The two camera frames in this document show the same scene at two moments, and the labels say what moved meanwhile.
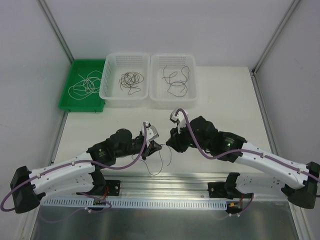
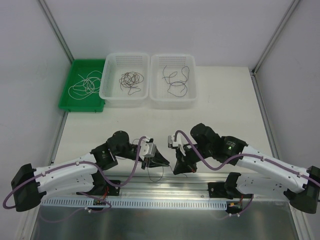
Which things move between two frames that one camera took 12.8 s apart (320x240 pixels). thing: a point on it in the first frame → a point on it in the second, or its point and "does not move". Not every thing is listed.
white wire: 84,88 does not move
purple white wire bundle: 161,160 → 162,173
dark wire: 163,74 does not move
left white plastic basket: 125,81 does not move
